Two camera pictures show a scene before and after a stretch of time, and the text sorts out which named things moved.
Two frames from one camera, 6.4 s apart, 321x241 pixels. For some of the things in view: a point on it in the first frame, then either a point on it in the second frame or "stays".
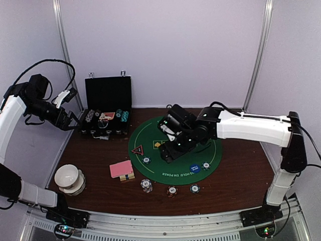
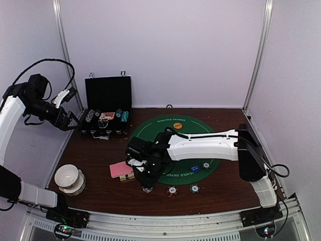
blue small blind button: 194,168 stays
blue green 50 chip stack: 194,188 stays
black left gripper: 63,123 stays
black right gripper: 168,152 → 147,182
